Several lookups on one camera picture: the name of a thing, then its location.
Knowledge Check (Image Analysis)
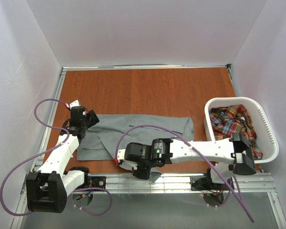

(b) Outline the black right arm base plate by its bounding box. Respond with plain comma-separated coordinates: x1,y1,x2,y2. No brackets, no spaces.
190,169,228,193

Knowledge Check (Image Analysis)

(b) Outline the aluminium front frame rail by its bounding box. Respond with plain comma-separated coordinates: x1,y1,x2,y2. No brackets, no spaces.
92,173,276,194

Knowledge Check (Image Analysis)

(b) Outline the red plaid shirt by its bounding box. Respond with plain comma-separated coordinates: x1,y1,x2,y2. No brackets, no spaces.
209,104,263,160

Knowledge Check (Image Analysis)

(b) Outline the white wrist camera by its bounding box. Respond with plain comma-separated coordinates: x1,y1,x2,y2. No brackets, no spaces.
65,100,81,110
116,149,138,171

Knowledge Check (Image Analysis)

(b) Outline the aluminium frame rail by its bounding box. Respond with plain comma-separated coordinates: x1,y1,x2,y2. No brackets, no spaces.
31,67,67,172
92,173,276,194

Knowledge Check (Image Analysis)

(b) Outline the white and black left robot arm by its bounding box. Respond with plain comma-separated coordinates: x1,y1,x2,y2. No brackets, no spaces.
26,100,99,213

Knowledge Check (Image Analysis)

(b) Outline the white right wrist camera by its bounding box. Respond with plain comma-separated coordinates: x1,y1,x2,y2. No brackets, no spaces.
116,149,138,171

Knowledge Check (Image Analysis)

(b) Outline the aluminium left frame rail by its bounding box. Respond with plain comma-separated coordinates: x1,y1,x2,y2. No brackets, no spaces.
31,67,67,172

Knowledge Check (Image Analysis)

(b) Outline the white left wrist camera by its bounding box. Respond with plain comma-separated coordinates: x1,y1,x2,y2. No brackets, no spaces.
65,100,81,110

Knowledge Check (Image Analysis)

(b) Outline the white plastic laundry basket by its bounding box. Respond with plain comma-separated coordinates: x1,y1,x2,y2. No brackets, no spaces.
204,97,279,164

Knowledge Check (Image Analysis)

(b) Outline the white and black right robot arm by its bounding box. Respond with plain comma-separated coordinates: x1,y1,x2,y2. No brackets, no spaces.
117,133,256,184

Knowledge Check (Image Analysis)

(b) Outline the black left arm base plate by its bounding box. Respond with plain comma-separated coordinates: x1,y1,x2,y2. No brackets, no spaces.
88,176,107,192

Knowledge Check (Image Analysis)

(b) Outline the grey long sleeve shirt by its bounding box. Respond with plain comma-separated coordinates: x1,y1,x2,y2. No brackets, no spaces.
76,114,195,183

